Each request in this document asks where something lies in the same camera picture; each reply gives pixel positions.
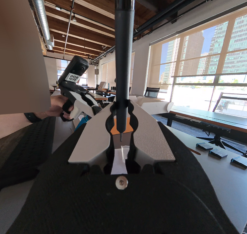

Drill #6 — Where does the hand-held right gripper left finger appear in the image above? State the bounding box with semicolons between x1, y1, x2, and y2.
68;101;118;174

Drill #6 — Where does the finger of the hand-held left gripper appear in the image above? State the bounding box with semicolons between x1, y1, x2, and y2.
68;91;102;117

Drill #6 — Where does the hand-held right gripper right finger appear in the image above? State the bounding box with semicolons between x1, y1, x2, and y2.
124;99;176;174

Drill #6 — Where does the blue servo bracket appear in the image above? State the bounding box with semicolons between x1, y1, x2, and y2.
74;115;91;131

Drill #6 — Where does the dark grey electric screwdriver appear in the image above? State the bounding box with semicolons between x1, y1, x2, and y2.
115;0;136;142

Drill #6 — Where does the wood-edged grey desk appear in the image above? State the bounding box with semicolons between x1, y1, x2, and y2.
85;92;108;101

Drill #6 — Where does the orange-edged grey desk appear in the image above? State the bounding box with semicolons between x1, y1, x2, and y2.
169;105;247;133

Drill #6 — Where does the person's left hand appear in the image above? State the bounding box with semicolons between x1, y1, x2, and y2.
44;95;74;119

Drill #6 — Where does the orange cardboard box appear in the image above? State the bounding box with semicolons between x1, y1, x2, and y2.
111;95;174;135

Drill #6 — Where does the black chair at window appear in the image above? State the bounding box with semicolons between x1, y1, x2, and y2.
144;87;161;98

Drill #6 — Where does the black wrist band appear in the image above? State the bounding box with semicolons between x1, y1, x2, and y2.
24;112;42;123

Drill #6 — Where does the small black blue-edged part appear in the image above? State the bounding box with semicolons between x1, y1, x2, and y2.
209;148;228;159
196;142;214;151
230;156;247;169

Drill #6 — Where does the black office chair base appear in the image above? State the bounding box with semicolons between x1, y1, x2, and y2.
196;120;247;157

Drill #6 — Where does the black mesh office chair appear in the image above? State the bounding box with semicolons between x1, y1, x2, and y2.
0;116;57;191

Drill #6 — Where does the large window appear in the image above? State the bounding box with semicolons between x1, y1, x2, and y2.
149;12;247;112

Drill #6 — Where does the dark framed mesh chair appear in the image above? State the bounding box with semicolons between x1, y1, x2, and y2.
212;92;247;113

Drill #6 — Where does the black ceiling pipe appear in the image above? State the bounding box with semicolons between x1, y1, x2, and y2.
135;0;234;33

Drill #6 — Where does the silver air duct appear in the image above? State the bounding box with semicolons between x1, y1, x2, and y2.
29;0;55;50

